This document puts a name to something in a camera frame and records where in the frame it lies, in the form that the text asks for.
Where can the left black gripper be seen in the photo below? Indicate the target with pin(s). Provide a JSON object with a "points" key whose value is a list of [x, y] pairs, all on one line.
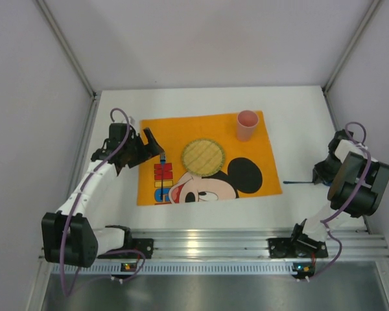
{"points": [[142, 146]]}

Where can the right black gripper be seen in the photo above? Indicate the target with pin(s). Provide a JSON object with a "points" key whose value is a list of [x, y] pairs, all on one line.
{"points": [[319, 175]]}

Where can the yellow round plate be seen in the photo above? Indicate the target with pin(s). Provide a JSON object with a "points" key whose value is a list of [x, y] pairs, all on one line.
{"points": [[203, 157]]}

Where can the orange Mickey Mouse placemat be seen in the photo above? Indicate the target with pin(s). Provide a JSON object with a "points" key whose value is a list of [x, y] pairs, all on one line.
{"points": [[249, 169]]}

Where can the pink plastic cup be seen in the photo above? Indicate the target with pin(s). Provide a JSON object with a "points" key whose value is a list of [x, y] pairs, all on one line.
{"points": [[247, 121]]}

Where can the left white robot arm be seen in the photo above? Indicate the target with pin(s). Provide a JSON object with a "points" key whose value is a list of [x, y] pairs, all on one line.
{"points": [[79, 231]]}

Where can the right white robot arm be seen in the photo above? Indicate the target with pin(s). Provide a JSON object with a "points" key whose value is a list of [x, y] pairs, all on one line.
{"points": [[356, 182]]}

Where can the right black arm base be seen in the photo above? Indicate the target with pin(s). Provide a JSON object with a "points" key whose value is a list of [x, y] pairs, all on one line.
{"points": [[297, 246]]}

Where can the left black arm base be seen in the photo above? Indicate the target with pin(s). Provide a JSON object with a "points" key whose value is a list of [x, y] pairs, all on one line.
{"points": [[144, 245]]}

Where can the perforated grey cable duct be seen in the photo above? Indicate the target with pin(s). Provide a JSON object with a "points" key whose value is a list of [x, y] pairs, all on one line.
{"points": [[197, 268]]}

